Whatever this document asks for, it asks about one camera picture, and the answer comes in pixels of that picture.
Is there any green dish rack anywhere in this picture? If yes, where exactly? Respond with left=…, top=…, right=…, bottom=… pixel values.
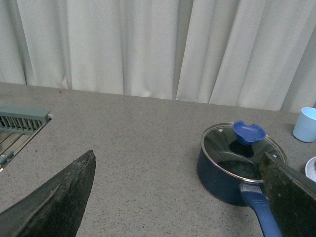
left=0, top=105, right=52, bottom=170

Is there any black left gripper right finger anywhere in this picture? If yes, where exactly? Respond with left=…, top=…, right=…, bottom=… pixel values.
left=260, top=153, right=316, bottom=237

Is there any light blue plastic cup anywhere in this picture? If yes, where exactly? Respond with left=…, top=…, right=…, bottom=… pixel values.
left=293, top=107, right=316, bottom=143

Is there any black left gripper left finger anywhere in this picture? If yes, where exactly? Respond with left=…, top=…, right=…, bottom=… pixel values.
left=0, top=150, right=96, bottom=237

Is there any dark blue saucepan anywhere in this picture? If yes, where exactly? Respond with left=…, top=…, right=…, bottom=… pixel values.
left=197, top=122, right=288, bottom=237

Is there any white curtain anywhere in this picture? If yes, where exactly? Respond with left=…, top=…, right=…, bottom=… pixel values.
left=0, top=0, right=316, bottom=113

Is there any glass lid with blue knob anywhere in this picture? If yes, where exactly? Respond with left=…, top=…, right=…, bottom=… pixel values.
left=201, top=122, right=288, bottom=182

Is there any pink white bowl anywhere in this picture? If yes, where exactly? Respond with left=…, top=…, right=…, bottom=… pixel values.
left=305, top=157, right=316, bottom=182

